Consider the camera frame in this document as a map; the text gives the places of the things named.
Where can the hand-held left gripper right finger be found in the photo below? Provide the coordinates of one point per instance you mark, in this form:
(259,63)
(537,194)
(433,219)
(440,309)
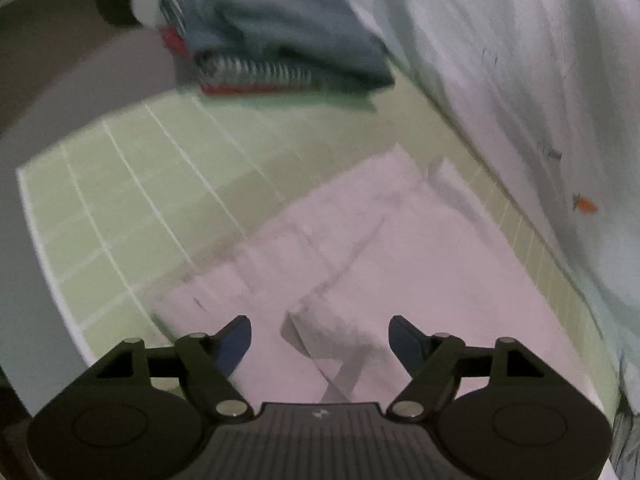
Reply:
(402,344)

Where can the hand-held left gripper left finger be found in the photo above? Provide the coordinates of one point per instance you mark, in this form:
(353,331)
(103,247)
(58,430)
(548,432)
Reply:
(235,344)

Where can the white shirt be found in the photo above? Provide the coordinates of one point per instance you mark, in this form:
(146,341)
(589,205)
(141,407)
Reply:
(400,260)

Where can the green checked mat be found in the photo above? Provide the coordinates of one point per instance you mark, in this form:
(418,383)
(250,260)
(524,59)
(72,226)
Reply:
(150,185)

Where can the folded red striped garment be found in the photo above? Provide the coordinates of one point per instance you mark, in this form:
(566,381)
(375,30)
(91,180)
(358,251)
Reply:
(240,74)

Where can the carrot print curtain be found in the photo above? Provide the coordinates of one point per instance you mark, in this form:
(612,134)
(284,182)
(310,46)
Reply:
(500,60)

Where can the folded blue-grey garment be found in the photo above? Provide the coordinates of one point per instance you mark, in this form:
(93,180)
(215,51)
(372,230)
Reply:
(280,25)

